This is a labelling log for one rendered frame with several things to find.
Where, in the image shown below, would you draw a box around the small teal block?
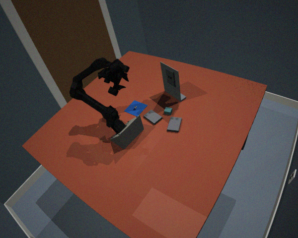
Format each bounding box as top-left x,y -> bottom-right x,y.
164,107 -> 173,115

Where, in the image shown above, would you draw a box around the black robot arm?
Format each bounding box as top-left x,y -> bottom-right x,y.
70,58 -> 126,135

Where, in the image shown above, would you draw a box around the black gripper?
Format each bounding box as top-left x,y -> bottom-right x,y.
108,65 -> 130,96

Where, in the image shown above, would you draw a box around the blue square patch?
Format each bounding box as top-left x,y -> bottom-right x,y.
124,100 -> 147,116

